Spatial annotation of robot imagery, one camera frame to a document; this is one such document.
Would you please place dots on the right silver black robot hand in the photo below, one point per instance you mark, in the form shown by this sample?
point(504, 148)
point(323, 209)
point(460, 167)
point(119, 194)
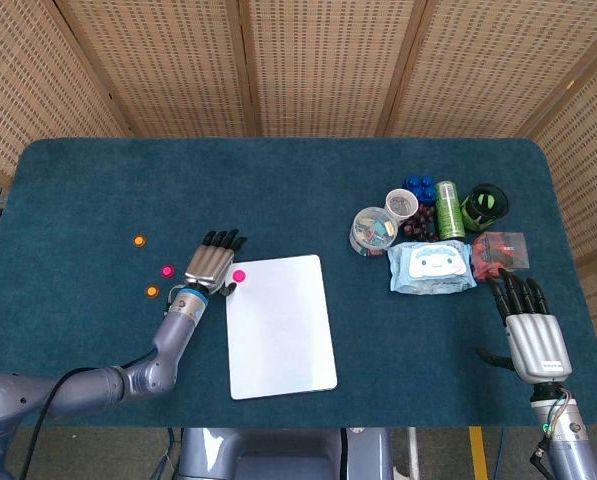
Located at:
point(538, 345)

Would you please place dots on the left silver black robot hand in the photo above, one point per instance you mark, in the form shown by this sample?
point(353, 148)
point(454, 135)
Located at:
point(208, 267)

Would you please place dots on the red round magnet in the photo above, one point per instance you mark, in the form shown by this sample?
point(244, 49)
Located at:
point(167, 271)
point(238, 275)

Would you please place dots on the yellow round magnet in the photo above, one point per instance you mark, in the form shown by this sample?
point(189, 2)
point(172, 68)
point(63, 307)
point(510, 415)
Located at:
point(152, 291)
point(138, 240)

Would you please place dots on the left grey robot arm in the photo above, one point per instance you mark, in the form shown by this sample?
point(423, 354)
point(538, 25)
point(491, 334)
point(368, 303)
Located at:
point(168, 340)

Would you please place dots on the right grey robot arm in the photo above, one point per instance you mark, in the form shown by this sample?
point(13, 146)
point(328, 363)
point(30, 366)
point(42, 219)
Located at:
point(573, 450)

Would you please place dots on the white magnetic board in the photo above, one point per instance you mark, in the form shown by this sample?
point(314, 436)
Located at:
point(278, 340)

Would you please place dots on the clear bag of red items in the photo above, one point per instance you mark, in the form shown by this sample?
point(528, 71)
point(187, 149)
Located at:
point(500, 250)

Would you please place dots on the teal tablecloth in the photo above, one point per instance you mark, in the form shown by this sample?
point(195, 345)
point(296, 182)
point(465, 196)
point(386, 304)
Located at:
point(303, 190)

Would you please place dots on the light blue wet wipes pack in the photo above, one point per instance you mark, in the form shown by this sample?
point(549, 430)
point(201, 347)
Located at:
point(430, 267)

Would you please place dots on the black mesh pen holder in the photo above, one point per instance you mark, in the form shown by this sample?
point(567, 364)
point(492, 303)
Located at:
point(483, 207)

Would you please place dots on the green drink can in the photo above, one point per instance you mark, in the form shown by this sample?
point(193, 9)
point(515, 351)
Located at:
point(449, 212)

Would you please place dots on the white table leg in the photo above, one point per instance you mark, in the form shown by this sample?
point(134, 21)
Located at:
point(414, 450)

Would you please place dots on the bunch of dark grapes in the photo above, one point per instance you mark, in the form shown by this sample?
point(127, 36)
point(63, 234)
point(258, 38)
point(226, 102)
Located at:
point(418, 227)

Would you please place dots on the clear jar of binder clips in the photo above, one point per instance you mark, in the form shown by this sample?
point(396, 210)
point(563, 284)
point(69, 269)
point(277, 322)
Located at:
point(373, 232)

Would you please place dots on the woven folding screen panel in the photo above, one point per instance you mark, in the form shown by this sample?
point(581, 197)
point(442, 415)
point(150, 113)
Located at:
point(323, 65)
point(593, 160)
point(28, 75)
point(168, 65)
point(493, 65)

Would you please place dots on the white paper cup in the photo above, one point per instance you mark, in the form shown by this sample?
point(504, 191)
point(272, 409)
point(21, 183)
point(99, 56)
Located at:
point(401, 205)

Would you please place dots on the blue plastic balls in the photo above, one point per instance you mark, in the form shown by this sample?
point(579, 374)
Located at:
point(420, 187)

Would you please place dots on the grey robot torso base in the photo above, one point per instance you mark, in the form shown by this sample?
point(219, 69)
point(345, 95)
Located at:
point(278, 455)

